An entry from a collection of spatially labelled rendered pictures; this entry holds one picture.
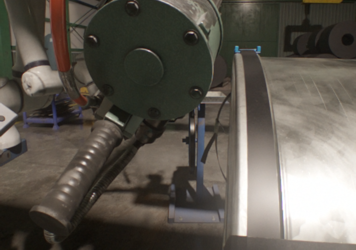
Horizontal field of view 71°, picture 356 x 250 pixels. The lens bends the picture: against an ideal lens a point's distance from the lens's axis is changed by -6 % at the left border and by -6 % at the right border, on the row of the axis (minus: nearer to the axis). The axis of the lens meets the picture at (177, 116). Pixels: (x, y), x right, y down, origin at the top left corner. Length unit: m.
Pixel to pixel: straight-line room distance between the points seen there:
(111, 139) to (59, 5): 0.17
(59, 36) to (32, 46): 0.79
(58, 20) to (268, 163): 0.25
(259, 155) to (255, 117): 0.06
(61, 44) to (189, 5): 0.13
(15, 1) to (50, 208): 0.91
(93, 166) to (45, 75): 0.72
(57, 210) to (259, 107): 0.27
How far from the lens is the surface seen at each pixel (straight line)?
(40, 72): 0.99
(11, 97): 1.24
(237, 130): 0.34
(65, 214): 0.27
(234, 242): 0.28
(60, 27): 0.23
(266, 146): 0.32
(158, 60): 0.27
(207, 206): 2.58
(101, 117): 0.39
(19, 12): 1.07
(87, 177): 0.29
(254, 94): 0.39
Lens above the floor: 1.36
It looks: 12 degrees down
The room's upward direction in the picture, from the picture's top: straight up
